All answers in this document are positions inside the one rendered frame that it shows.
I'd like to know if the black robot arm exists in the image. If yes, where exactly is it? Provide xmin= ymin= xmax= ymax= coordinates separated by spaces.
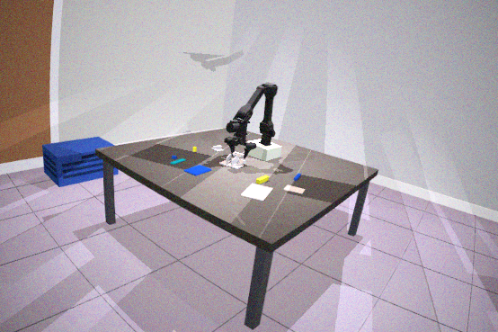
xmin=226 ymin=82 xmax=278 ymax=146

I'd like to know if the yellow rectangular block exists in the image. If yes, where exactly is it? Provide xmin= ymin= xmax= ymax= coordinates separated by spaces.
xmin=256 ymin=175 xmax=269 ymax=184

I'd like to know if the blue flat rectangular plate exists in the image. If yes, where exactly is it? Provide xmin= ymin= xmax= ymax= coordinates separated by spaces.
xmin=183 ymin=166 xmax=211 ymax=176

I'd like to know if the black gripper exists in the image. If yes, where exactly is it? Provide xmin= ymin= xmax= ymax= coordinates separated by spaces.
xmin=224 ymin=131 xmax=256 ymax=159

